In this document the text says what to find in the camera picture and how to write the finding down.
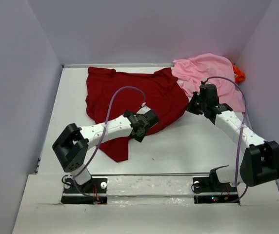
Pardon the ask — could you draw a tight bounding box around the dark red t shirt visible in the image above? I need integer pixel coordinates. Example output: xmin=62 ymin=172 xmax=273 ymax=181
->
xmin=84 ymin=66 xmax=189 ymax=163

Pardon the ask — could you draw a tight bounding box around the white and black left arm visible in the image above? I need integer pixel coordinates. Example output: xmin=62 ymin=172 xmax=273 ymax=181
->
xmin=52 ymin=106 xmax=159 ymax=196

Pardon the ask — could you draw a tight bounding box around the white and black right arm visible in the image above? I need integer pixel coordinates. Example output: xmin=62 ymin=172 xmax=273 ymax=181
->
xmin=187 ymin=84 xmax=279 ymax=191

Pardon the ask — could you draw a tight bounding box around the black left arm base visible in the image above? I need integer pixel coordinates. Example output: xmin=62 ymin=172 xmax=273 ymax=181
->
xmin=61 ymin=175 xmax=108 ymax=205

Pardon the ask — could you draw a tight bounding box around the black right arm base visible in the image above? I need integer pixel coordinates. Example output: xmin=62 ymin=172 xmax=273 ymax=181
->
xmin=191 ymin=176 xmax=239 ymax=204

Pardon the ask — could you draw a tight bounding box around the pink t shirt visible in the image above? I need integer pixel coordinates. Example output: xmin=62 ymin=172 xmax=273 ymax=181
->
xmin=172 ymin=53 xmax=245 ymax=112

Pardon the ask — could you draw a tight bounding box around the orange cloth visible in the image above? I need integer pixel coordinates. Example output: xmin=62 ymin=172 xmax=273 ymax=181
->
xmin=232 ymin=64 xmax=245 ymax=84

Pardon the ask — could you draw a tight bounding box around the white cardboard front cover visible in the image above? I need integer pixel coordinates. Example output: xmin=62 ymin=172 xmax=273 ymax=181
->
xmin=13 ymin=175 xmax=279 ymax=234

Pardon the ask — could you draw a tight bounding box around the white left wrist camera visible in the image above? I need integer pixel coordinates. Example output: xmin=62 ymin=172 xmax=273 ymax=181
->
xmin=139 ymin=102 xmax=147 ymax=111

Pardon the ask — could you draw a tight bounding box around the white back table rail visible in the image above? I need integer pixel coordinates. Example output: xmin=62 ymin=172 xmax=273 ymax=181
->
xmin=62 ymin=63 xmax=174 ymax=69

